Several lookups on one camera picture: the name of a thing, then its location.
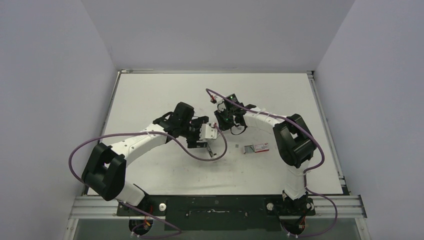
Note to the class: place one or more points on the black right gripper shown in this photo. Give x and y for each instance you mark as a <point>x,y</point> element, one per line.
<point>225,120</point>

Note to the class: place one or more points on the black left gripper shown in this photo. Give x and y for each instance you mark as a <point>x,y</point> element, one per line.
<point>193,142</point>

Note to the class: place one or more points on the red white staple box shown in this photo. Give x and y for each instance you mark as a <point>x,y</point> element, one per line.
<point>256,148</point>

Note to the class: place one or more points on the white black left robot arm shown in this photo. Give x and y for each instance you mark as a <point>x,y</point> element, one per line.
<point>105,171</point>

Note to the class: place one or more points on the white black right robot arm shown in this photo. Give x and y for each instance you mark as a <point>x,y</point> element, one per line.
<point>294,146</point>

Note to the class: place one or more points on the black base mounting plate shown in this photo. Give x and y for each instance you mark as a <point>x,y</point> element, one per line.
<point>222,212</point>

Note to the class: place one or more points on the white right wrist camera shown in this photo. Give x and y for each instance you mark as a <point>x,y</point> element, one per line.
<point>214,99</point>

